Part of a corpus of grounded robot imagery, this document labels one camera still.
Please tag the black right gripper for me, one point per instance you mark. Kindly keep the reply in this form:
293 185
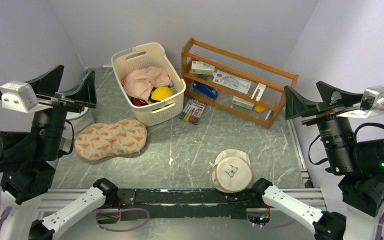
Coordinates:
339 101

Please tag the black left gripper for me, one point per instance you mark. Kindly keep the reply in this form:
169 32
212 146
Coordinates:
47 85

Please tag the pink bra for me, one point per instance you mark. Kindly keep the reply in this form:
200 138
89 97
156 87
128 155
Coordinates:
147 79

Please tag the yellow bra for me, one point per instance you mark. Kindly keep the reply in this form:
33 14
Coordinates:
159 94

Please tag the white mesh laundry bag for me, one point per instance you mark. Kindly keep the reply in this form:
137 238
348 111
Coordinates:
231 171

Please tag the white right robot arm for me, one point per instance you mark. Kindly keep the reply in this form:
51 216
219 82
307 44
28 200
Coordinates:
360 164

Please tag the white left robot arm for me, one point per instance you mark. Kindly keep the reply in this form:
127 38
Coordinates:
25 157

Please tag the floral pink bra bag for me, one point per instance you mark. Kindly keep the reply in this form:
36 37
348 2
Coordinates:
102 140

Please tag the cream plastic laundry basket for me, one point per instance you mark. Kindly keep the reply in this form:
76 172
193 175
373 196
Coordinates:
140 57

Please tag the white pen on shelf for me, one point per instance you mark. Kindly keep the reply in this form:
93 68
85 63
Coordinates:
267 115

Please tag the yellow small block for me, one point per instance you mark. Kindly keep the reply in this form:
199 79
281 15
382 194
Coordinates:
259 109

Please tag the orange wooden shelf rack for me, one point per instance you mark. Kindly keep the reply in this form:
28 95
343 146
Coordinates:
274 78

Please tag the pink cloth in basket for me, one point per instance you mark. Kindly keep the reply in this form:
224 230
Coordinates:
129 81

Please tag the red garment in basket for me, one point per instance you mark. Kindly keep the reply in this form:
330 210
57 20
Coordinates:
138 103

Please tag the green white box lower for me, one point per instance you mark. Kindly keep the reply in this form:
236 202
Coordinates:
242 103

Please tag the green white box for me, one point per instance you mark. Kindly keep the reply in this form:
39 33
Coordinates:
242 103
201 68

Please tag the clear blister pack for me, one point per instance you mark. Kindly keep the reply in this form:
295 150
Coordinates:
231 81

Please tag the blue stapler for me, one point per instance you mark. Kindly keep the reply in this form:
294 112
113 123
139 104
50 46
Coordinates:
205 89

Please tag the pack of coloured markers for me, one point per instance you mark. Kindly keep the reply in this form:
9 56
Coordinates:
192 112

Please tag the green white box upper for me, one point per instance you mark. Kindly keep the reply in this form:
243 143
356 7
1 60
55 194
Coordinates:
201 68

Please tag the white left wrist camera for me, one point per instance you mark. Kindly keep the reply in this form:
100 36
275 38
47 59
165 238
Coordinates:
20 97

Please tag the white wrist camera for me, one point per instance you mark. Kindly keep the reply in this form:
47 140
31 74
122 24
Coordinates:
371 105
20 97

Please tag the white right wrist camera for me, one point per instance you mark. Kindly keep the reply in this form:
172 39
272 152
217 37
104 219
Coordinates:
371 105

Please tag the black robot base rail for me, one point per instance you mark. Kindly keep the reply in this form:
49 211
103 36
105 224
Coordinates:
157 203

